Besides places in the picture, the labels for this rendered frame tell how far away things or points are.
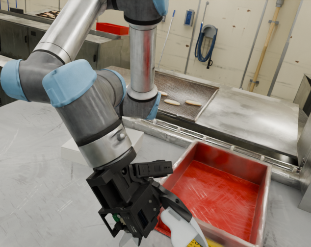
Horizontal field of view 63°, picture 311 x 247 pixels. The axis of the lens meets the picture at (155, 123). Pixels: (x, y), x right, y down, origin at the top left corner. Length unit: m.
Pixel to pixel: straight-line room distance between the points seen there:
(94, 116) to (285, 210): 0.86
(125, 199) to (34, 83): 0.26
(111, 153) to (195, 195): 0.63
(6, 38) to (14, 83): 5.01
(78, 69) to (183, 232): 0.29
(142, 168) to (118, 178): 0.05
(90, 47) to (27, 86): 3.66
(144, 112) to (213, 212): 0.43
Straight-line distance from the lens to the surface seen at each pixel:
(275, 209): 1.07
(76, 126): 0.37
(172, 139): 1.25
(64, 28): 0.60
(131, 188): 0.41
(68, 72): 0.36
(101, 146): 0.37
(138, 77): 0.89
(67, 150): 1.04
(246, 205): 1.01
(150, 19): 0.77
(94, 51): 4.10
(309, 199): 1.11
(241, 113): 1.58
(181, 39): 5.17
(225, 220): 0.91
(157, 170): 0.45
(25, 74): 0.51
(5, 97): 1.99
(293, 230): 1.02
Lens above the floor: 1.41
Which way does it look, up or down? 24 degrees down
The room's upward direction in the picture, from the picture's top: 10 degrees clockwise
